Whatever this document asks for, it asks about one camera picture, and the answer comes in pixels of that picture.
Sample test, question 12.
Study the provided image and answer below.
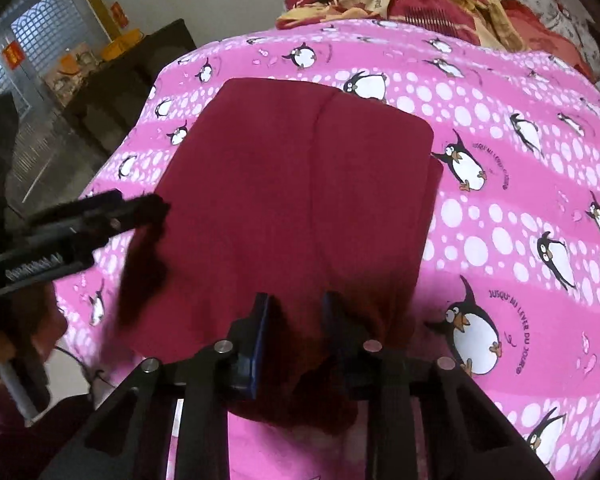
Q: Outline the orange printed box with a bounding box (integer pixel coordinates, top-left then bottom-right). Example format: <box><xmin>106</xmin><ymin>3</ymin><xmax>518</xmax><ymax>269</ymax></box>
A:
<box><xmin>45</xmin><ymin>42</ymin><xmax>101</xmax><ymax>96</ymax></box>

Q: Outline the pink penguin print blanket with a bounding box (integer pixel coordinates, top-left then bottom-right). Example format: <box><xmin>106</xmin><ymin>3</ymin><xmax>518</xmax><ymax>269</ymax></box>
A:
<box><xmin>52</xmin><ymin>17</ymin><xmax>600</xmax><ymax>480</ymax></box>

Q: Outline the orange plastic basin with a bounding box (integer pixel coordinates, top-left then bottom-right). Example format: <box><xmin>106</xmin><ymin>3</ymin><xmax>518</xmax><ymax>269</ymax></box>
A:
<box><xmin>101</xmin><ymin>30</ymin><xmax>143</xmax><ymax>61</ymax></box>

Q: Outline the yellow door post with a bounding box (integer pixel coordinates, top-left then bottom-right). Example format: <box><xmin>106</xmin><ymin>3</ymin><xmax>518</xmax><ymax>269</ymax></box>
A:
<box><xmin>67</xmin><ymin>0</ymin><xmax>121</xmax><ymax>43</ymax></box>

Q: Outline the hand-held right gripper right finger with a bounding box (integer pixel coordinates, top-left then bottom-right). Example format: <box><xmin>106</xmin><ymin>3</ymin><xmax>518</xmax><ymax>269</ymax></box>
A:
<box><xmin>320</xmin><ymin>290</ymin><xmax>556</xmax><ymax>480</ymax></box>

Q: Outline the window grille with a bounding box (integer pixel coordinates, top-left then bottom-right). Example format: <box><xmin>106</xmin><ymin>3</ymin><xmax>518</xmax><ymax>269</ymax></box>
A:
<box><xmin>0</xmin><ymin>0</ymin><xmax>106</xmax><ymax>196</ymax></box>

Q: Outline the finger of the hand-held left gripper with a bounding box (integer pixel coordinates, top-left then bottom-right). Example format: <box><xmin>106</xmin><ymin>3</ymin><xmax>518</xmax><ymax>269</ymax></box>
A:
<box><xmin>27</xmin><ymin>189</ymin><xmax>172</xmax><ymax>241</ymax></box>

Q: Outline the black cable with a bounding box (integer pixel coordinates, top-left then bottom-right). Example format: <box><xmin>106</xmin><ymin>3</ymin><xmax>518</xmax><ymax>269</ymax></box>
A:
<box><xmin>55</xmin><ymin>345</ymin><xmax>116</xmax><ymax>401</ymax></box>

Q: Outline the maroon small garment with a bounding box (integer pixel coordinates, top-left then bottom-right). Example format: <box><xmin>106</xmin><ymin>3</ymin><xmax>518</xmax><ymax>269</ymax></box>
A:
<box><xmin>112</xmin><ymin>77</ymin><xmax>446</xmax><ymax>433</ymax></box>

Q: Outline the dark wooden cabinet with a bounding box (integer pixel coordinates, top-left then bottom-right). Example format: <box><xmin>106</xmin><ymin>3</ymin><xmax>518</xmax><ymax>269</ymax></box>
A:
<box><xmin>62</xmin><ymin>19</ymin><xmax>198</xmax><ymax>161</ymax></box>

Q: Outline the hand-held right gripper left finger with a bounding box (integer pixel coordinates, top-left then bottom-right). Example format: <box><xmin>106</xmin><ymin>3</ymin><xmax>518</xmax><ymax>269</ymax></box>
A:
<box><xmin>40</xmin><ymin>292</ymin><xmax>273</xmax><ymax>480</ymax></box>

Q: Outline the red and yellow blanket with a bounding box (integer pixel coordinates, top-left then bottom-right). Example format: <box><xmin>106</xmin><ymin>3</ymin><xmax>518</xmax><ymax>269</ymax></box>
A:
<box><xmin>275</xmin><ymin>0</ymin><xmax>596</xmax><ymax>81</ymax></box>

